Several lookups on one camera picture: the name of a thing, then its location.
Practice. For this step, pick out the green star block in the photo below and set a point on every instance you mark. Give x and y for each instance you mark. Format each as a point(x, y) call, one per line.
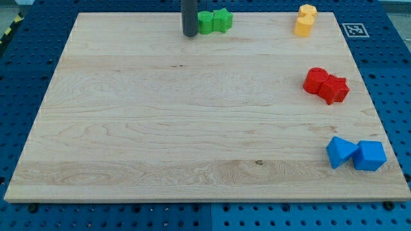
point(222, 20)

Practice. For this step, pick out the green cylinder block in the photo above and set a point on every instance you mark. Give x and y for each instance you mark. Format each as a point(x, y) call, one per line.
point(205, 22)

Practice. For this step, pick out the red star block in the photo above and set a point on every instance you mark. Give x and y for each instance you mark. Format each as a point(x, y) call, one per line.
point(334, 90)

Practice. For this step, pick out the yellow heart block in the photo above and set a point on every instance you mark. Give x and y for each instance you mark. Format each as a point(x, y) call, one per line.
point(303, 25)

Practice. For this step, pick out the light wooden board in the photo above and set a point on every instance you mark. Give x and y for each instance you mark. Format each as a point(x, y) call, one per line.
point(136, 112)

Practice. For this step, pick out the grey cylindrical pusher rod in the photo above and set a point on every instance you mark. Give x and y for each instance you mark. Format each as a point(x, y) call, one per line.
point(189, 11)

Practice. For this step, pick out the red cylinder block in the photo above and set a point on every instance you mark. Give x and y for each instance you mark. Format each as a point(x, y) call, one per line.
point(315, 77)

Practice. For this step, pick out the blue triangle block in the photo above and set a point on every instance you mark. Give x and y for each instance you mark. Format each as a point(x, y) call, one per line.
point(340, 151)

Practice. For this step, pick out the yellow hexagon block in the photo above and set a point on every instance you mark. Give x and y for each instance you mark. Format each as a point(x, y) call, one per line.
point(307, 9)

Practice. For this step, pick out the blue cube block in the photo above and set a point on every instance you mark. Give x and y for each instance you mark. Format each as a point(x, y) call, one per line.
point(370, 156)

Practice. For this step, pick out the white fiducial marker tag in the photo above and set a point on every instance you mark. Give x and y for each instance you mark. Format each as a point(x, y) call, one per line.
point(355, 30)

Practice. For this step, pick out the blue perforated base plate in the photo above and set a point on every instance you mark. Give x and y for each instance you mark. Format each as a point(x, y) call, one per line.
point(31, 57)

